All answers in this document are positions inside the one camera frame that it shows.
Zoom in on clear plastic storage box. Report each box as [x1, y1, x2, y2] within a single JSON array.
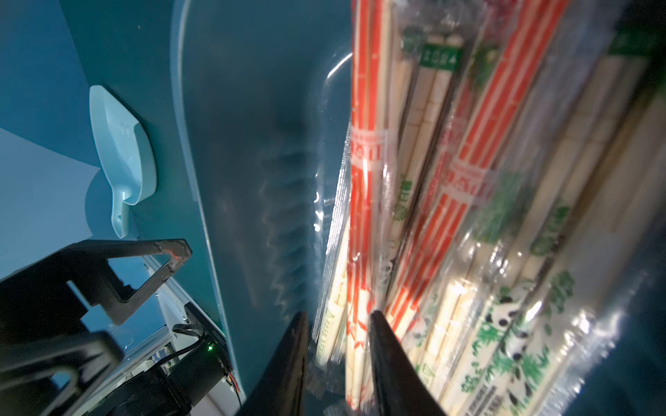
[[168, 0, 666, 416]]

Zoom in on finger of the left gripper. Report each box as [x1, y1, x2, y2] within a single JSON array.
[[62, 239, 192, 325]]

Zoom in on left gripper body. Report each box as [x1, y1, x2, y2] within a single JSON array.
[[1, 244, 125, 415]]

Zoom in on light blue plastic scoop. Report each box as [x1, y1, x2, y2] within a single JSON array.
[[89, 85, 158, 239]]

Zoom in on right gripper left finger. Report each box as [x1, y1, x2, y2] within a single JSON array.
[[237, 311, 309, 416]]

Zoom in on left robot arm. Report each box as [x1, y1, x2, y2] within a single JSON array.
[[1, 239, 233, 415]]

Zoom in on chopsticks bundle in box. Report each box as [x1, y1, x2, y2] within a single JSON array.
[[313, 1, 665, 415]]

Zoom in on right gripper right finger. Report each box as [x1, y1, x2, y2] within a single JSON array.
[[369, 310, 446, 416]]

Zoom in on red striped chopsticks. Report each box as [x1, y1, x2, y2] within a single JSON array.
[[345, 1, 392, 414]]

